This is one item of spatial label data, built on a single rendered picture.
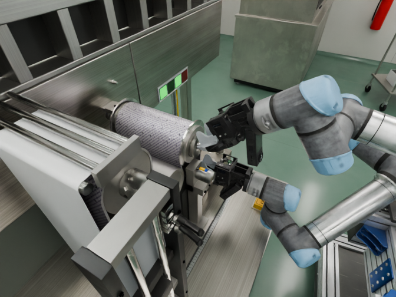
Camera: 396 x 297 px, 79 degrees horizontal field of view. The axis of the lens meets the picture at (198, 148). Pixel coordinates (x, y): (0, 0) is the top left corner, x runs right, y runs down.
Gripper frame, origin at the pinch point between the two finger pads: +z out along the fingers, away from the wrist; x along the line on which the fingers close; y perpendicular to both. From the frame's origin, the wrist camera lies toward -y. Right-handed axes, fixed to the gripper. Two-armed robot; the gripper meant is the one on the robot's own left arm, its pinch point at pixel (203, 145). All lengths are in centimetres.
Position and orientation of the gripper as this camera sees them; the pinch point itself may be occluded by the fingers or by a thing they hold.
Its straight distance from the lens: 68.2
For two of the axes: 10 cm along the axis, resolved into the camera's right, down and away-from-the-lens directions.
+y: -5.6, -7.8, -3.0
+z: -6.8, 2.2, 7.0
